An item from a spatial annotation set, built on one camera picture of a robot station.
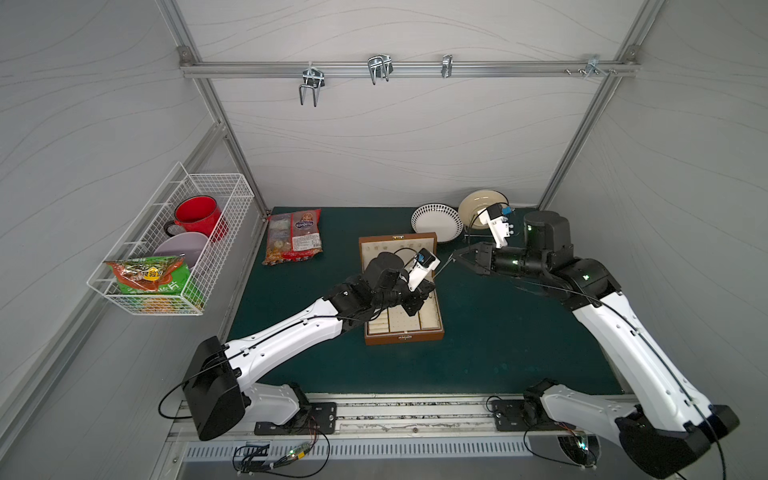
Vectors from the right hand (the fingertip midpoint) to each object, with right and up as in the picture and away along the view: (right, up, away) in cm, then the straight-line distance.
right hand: (455, 253), depth 64 cm
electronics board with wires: (-34, -48, +4) cm, 59 cm away
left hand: (-3, -9, +7) cm, 12 cm away
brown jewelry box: (-13, -21, +20) cm, 32 cm away
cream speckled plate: (+16, +16, +39) cm, 45 cm away
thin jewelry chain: (-1, -1, +1) cm, 2 cm away
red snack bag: (-50, +3, +43) cm, 66 cm away
